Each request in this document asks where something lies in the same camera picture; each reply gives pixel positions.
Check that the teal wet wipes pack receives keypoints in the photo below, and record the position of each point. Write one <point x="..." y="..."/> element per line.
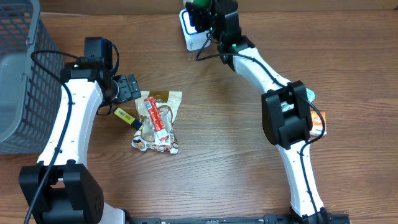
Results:
<point x="310" y="95"/>

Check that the white barcode scanner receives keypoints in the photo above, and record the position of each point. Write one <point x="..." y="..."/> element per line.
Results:
<point x="193" y="39"/>

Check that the green lid jar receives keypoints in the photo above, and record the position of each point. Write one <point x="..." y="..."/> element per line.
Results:
<point x="202" y="3"/>

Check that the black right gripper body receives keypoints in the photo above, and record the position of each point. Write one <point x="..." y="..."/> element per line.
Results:
<point x="204" y="22"/>

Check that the red chocolate bar wrapper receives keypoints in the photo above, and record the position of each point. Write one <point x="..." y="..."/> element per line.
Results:
<point x="162" y="137"/>

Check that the brown snack bag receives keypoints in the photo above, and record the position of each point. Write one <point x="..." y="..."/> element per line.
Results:
<point x="167" y="103"/>

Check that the yellow highlighter marker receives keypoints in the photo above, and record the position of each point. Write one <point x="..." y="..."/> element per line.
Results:
<point x="132" y="121"/>

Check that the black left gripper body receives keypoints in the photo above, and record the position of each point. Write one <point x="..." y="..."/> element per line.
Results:
<point x="128" y="88"/>

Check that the orange tissue pack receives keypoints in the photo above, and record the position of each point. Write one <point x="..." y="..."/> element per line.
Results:
<point x="317" y="125"/>

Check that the grey plastic mesh basket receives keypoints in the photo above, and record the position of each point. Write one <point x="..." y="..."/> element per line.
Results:
<point x="30" y="97"/>

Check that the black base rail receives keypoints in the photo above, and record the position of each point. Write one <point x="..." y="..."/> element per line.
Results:
<point x="211" y="221"/>

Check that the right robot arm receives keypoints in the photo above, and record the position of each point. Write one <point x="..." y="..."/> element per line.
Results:
<point x="289" y="131"/>

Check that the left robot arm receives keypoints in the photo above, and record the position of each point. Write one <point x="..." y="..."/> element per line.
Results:
<point x="60" y="188"/>

